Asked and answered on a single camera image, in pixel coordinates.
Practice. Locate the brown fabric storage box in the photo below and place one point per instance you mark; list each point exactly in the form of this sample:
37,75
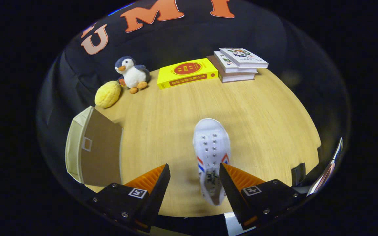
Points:
102,154

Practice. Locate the white paperback book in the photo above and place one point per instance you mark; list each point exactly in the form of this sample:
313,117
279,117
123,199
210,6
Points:
223,64

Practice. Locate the yellow bread-shaped plush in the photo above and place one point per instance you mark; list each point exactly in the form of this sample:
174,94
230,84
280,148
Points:
107,95

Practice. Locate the black bracket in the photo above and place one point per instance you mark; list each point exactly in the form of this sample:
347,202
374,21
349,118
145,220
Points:
298,173

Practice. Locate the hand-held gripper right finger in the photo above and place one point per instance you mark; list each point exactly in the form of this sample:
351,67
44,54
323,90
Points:
231,193

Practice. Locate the penguin plush toy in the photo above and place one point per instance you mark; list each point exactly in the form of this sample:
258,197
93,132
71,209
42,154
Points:
133,75

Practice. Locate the white illustrated book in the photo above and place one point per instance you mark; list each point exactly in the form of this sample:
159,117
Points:
244,59

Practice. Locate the brown cover book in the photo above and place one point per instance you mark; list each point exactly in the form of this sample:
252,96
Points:
238,78

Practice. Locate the white canvas shoe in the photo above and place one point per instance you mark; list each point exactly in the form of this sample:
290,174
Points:
210,137

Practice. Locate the yellow book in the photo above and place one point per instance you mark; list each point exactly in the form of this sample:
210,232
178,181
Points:
166,77

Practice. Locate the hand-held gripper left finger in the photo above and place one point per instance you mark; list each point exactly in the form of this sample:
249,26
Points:
157,193

